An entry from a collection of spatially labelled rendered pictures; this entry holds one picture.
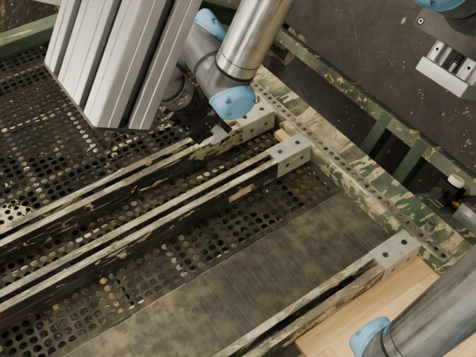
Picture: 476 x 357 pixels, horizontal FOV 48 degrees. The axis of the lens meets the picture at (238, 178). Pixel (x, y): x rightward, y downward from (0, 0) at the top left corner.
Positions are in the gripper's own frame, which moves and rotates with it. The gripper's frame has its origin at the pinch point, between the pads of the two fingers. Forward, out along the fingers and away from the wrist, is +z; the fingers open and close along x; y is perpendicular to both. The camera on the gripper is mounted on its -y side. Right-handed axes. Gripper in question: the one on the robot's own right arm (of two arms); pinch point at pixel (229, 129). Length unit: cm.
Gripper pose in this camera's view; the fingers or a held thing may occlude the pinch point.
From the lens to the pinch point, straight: 128.9
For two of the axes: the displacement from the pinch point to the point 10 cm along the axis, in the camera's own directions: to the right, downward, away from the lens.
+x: 5.7, 6.1, -5.5
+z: 4.3, 3.5, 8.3
